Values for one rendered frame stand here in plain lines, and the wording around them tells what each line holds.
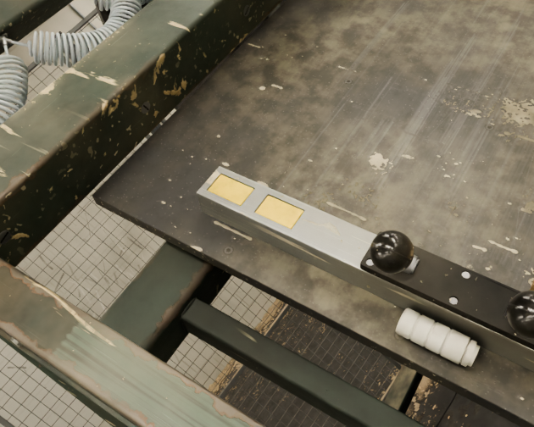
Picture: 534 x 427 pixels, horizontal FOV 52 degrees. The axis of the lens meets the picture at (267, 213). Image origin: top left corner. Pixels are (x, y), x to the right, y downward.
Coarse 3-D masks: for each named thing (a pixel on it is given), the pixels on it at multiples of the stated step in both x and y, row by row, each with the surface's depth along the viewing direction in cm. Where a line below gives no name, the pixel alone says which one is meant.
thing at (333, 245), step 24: (264, 192) 66; (216, 216) 68; (240, 216) 65; (312, 216) 63; (264, 240) 66; (288, 240) 62; (312, 240) 61; (336, 240) 61; (360, 240) 60; (312, 264) 63; (336, 264) 60; (384, 288) 58; (432, 312) 56; (480, 336) 55; (504, 336) 52; (528, 360) 53
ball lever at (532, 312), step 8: (520, 296) 43; (528, 296) 42; (512, 304) 43; (520, 304) 42; (528, 304) 42; (512, 312) 42; (520, 312) 42; (528, 312) 41; (512, 320) 42; (520, 320) 42; (528, 320) 41; (520, 328) 42; (528, 328) 41; (528, 336) 42
